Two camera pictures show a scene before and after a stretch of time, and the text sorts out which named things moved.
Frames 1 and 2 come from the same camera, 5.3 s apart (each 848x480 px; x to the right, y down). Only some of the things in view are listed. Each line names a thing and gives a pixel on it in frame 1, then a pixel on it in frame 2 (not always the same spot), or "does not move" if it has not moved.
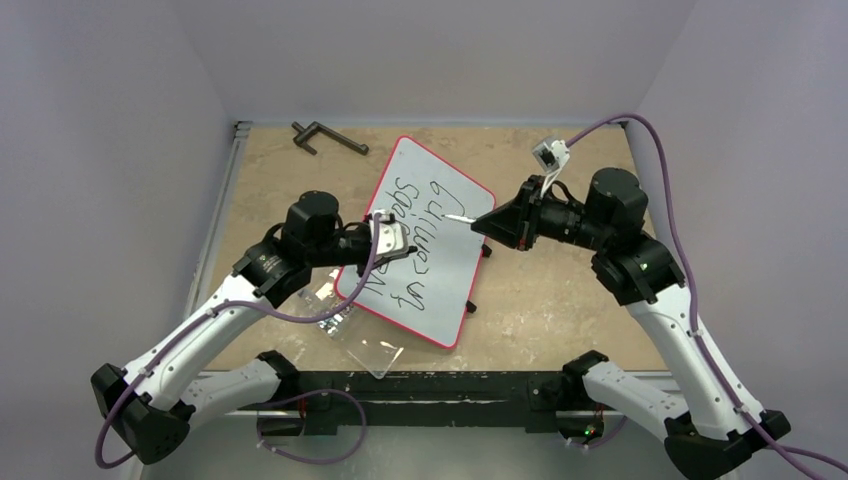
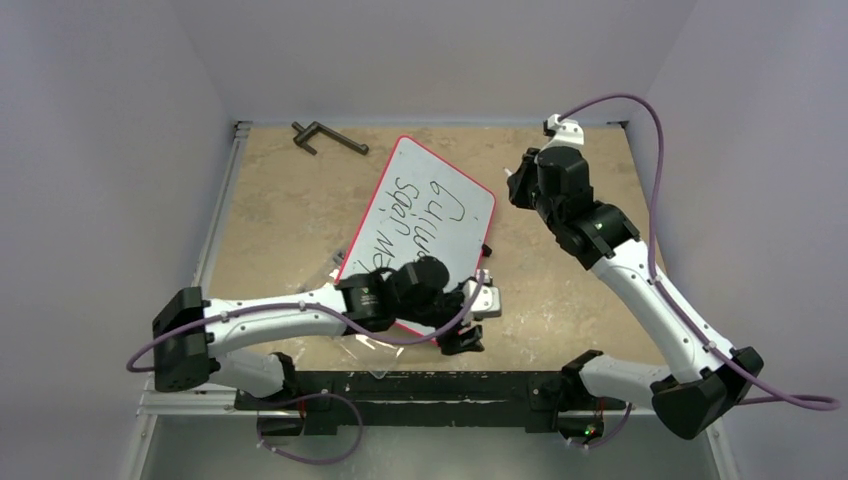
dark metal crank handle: x=315 y=128 does not move
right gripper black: x=525 y=216 → x=523 y=177
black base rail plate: x=535 y=400 does not move
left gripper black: x=361 y=267 → x=460 y=342
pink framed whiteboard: x=435 y=204 does not move
